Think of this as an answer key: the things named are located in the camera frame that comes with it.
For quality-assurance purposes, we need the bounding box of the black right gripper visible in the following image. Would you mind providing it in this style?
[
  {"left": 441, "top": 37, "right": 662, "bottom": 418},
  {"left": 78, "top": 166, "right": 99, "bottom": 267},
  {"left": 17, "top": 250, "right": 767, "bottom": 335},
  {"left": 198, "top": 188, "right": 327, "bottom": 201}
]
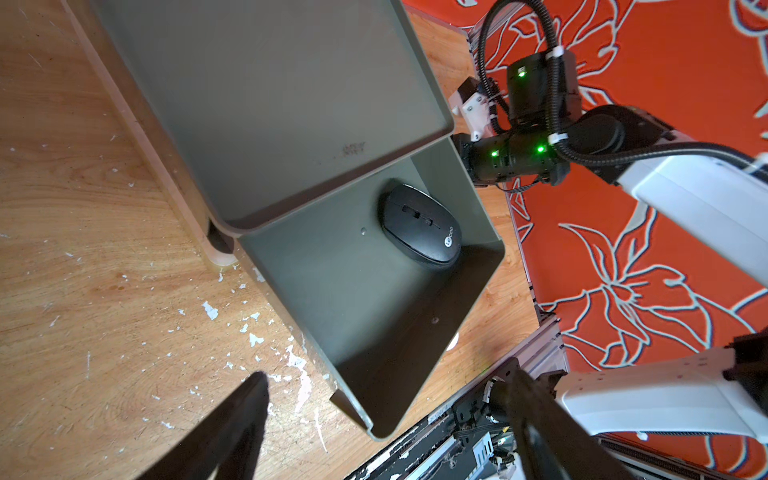
[{"left": 451, "top": 130, "right": 570, "bottom": 187}]

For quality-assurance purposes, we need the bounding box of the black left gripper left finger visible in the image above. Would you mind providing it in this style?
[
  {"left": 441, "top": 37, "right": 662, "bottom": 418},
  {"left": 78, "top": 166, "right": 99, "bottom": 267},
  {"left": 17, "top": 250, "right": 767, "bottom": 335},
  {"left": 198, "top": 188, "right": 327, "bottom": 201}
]
[{"left": 140, "top": 372, "right": 269, "bottom": 479}]

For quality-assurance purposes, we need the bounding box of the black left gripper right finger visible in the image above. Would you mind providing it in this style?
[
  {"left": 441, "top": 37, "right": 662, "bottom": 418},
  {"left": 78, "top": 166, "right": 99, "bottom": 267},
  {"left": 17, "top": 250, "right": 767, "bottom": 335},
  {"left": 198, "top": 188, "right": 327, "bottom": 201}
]
[{"left": 491, "top": 358, "right": 633, "bottom": 479}]

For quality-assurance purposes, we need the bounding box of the olive green top drawer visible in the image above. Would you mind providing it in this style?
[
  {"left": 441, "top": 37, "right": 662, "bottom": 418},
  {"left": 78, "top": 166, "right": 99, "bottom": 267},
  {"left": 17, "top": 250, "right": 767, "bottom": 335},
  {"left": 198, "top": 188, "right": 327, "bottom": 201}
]
[{"left": 238, "top": 139, "right": 505, "bottom": 441}]

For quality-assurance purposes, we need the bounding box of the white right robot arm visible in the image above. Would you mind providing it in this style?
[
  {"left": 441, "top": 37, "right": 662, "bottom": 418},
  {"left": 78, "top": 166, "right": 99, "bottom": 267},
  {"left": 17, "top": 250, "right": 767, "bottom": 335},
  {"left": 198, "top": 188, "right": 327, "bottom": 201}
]
[{"left": 467, "top": 1, "right": 767, "bottom": 442}]

